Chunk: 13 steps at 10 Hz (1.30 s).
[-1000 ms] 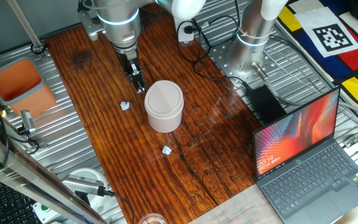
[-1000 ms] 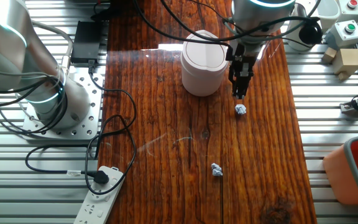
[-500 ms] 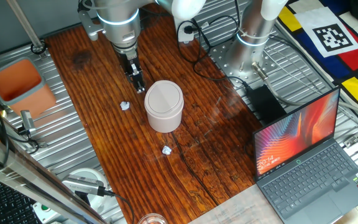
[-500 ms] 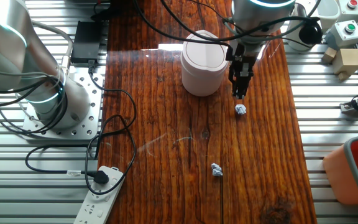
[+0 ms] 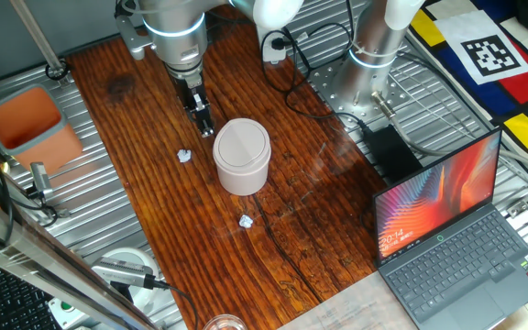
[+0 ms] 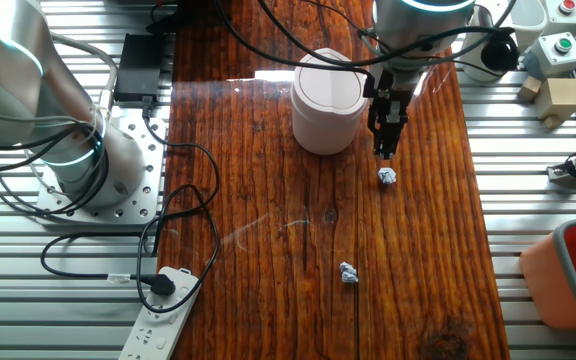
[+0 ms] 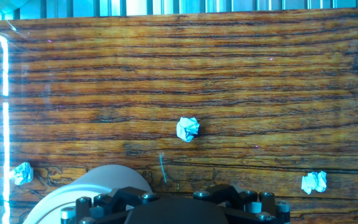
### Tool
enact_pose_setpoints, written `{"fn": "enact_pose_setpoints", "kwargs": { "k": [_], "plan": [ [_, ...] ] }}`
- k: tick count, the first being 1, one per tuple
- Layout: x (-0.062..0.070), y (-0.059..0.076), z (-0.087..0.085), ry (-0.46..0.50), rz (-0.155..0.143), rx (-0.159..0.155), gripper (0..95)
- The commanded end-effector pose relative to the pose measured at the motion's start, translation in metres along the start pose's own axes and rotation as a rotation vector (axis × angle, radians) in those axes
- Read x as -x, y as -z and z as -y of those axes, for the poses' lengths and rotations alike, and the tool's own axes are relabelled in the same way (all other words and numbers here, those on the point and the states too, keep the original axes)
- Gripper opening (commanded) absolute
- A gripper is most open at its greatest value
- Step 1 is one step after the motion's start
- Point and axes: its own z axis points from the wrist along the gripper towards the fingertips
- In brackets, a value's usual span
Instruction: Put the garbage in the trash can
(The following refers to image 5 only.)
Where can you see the clear glass cup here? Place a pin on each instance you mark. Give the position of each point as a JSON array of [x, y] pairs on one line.
[[225, 323]]

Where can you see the shiny metal frame bar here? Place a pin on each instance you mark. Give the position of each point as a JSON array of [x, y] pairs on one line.
[[30, 256]]

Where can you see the dark grey laptop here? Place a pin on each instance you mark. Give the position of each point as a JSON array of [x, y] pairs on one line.
[[452, 266]]

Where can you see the silver depth camera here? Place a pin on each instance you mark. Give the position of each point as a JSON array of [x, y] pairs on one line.
[[122, 272]]

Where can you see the green push-button box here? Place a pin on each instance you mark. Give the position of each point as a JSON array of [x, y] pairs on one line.
[[64, 308]]

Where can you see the thin metal rod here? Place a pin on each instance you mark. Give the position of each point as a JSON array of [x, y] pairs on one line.
[[35, 34]]

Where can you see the colourful block-pattern cloth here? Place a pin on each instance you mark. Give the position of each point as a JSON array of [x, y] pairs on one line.
[[520, 87]]

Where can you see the white marker tag sheet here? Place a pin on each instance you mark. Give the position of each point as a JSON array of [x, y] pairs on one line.
[[491, 55]]

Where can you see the white paper ball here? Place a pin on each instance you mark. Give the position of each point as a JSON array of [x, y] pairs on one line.
[[245, 221], [183, 156]]

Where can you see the black power adapter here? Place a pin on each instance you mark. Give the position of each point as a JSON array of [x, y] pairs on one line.
[[390, 153]]

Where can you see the orange bin with grey rim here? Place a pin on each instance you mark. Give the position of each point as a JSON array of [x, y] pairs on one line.
[[53, 146]]

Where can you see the white power strip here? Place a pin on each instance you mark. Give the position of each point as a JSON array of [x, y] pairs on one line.
[[271, 55]]

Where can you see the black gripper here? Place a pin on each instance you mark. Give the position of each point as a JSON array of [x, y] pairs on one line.
[[190, 98]]

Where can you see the small silver camera on mount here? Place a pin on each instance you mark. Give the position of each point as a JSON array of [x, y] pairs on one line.
[[40, 176]]

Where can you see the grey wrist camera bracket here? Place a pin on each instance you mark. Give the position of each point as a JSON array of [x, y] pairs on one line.
[[133, 41]]

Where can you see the white cylinder container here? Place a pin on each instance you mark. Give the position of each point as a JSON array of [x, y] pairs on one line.
[[128, 254]]

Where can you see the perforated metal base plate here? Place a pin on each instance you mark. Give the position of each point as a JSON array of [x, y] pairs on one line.
[[323, 82]]

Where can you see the black keyboard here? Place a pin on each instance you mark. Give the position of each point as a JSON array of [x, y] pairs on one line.
[[16, 307]]

